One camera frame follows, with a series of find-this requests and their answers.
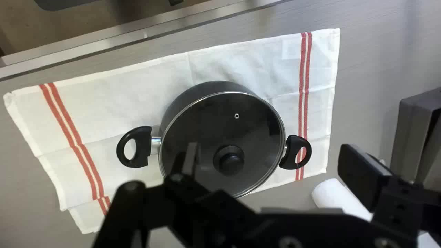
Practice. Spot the white towel with red stripes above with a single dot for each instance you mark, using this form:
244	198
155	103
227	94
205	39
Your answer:
114	105

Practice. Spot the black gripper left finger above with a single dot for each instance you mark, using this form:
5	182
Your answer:
183	215

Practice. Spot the white paper towel roll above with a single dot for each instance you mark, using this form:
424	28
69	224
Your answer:
335	195

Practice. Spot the glass lid with black knob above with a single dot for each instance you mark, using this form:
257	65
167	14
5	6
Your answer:
238	133

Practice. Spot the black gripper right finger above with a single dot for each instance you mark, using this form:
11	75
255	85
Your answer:
366	180

